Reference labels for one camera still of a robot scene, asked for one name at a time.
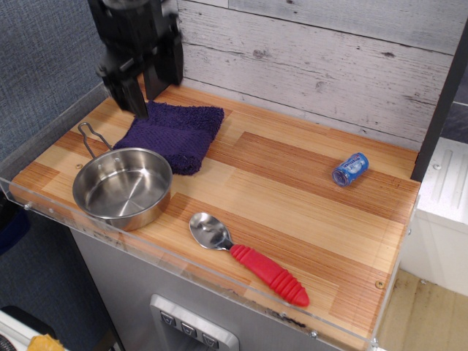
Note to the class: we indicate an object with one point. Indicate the dark grey right post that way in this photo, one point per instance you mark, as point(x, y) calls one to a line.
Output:
point(446, 98)

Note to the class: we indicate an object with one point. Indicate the white cabinet at right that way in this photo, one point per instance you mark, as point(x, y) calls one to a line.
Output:
point(436, 247)

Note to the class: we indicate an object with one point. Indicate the clear acrylic guard rail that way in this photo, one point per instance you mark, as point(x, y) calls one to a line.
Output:
point(268, 177)

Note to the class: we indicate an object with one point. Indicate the silver steel pan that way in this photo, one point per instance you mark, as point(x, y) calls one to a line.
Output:
point(126, 188)

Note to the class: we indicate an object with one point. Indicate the spoon with red handle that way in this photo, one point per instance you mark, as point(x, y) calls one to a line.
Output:
point(210, 233)

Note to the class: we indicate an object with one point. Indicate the silver toy kitchen cabinet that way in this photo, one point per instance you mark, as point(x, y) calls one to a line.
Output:
point(126, 284)

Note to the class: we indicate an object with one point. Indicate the silver dispenser button panel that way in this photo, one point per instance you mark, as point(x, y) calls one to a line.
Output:
point(211, 335)

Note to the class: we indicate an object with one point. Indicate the purple cloth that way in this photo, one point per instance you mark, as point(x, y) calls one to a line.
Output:
point(182, 135)

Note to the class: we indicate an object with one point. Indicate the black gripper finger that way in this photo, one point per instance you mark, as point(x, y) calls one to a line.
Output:
point(169, 62)
point(130, 98)

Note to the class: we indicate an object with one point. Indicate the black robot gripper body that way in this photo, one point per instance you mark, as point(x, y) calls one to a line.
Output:
point(120, 27)

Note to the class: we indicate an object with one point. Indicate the blue mint gum container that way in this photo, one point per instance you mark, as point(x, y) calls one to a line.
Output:
point(350, 170)

